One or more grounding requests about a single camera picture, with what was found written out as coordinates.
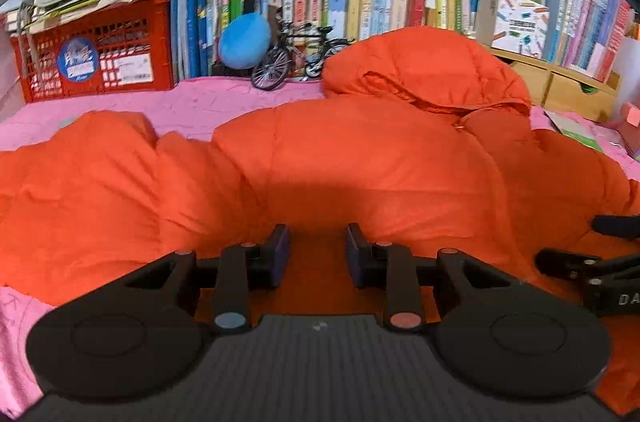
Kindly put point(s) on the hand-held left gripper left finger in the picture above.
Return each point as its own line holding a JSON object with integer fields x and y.
{"x": 280, "y": 252}

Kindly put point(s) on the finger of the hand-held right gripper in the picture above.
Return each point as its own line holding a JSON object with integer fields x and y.
{"x": 617, "y": 227}
{"x": 565, "y": 263}

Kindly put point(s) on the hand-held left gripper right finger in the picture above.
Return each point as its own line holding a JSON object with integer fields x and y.
{"x": 355, "y": 252}

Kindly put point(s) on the orange puffer jacket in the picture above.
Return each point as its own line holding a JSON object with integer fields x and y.
{"x": 350, "y": 152}

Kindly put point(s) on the pink toy house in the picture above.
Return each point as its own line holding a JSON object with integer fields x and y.
{"x": 631, "y": 122}

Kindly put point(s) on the green white booklet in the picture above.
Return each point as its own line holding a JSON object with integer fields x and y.
{"x": 575, "y": 130}

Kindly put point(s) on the wooden drawer organizer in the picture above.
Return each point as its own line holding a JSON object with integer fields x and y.
{"x": 575, "y": 95}

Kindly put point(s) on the pink rabbit-print blanket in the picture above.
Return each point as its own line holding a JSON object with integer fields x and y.
{"x": 200, "y": 107}

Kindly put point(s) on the black miniature bicycle model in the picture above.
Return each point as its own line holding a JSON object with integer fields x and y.
{"x": 290, "y": 57}

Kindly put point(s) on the blue round plush ball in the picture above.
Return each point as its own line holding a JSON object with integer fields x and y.
{"x": 245, "y": 42}

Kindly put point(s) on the white pencil-print box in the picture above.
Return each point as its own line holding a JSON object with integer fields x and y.
{"x": 520, "y": 25}

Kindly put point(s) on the red plastic crate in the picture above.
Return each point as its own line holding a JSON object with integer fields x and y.
{"x": 125, "y": 37}

